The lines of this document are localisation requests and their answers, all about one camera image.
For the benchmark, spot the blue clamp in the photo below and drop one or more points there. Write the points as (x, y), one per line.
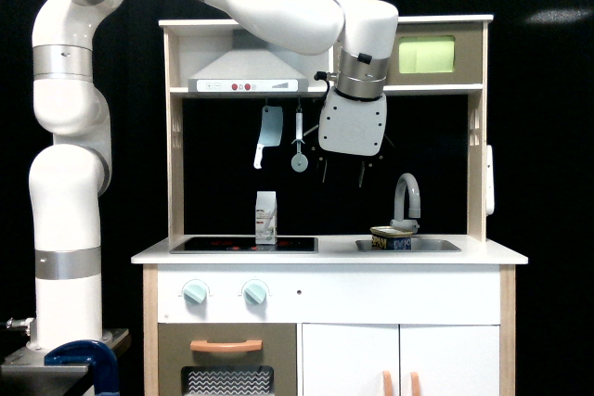
(97, 355)

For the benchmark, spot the right white cabinet door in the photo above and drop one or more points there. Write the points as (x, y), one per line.
(449, 360)

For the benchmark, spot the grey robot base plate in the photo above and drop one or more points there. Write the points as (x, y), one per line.
(23, 372)

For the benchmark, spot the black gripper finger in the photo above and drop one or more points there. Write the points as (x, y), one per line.
(361, 174)
(323, 169)

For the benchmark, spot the small white milk carton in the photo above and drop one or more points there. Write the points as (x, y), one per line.
(266, 218)

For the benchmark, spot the grey toy sink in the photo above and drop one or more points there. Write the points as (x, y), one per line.
(414, 245)

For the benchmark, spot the toy pizza cutter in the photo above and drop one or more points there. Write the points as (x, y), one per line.
(299, 161)

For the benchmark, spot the white cabinet door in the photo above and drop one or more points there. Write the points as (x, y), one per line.
(350, 359)
(449, 360)

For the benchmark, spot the right mint stove knob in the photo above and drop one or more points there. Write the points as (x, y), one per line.
(255, 292)

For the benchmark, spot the left white cabinet door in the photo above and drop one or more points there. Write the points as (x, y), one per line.
(350, 359)

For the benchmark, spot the grey toy faucet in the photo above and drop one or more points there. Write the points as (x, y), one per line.
(406, 204)

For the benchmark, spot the toy microwave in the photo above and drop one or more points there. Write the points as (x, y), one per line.
(436, 54)

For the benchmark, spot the black toy stovetop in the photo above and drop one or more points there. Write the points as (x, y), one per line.
(246, 244)

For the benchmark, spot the toy cleaver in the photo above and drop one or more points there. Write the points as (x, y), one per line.
(270, 133)

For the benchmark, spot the wooden toy kitchen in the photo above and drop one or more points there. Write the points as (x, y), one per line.
(337, 285)

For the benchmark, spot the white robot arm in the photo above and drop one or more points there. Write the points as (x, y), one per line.
(67, 178)

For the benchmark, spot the toy oven door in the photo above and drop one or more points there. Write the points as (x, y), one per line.
(227, 359)

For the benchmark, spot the mint stove knob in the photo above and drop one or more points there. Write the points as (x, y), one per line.
(195, 292)
(255, 292)

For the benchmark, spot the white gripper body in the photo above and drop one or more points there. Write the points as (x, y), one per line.
(350, 126)

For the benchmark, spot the toy range hood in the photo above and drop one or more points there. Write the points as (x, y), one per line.
(249, 67)

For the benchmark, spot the left mint stove knob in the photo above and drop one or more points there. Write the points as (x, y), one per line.
(195, 292)

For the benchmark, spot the blue spam can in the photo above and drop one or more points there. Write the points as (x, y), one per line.
(390, 238)

